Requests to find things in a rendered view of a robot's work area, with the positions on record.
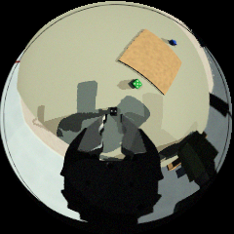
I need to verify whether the blue die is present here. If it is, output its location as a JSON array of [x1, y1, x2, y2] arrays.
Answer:
[[170, 39, 177, 46]]

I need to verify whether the green die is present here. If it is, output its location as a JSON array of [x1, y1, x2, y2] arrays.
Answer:
[[131, 79, 142, 89]]

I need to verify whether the tan flat mat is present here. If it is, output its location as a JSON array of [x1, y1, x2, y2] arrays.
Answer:
[[119, 29, 182, 95]]

